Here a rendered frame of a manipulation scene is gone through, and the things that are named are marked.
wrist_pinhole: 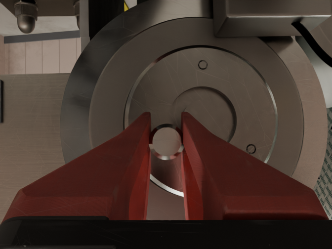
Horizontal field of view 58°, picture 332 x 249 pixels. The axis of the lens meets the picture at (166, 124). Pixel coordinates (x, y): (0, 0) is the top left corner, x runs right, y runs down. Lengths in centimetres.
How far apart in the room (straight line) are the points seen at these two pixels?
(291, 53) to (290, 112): 4
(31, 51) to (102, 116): 361
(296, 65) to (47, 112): 41
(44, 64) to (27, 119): 312
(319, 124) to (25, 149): 44
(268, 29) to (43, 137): 42
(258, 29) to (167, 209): 10
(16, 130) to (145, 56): 40
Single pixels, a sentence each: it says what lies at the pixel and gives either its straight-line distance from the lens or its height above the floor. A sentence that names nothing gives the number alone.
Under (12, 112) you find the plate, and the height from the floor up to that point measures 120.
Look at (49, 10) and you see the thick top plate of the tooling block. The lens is 58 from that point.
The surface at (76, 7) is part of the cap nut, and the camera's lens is 54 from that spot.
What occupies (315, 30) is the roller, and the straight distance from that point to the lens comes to 20.
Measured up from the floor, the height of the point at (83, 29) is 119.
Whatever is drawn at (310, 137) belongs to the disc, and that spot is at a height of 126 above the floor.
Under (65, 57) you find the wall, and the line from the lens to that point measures 354.
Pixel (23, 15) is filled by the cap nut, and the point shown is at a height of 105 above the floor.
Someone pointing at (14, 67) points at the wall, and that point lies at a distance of 382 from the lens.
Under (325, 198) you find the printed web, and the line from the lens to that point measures 40.
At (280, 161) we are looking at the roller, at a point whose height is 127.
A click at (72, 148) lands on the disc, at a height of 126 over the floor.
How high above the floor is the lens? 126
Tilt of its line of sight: 4 degrees down
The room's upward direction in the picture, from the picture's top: 178 degrees clockwise
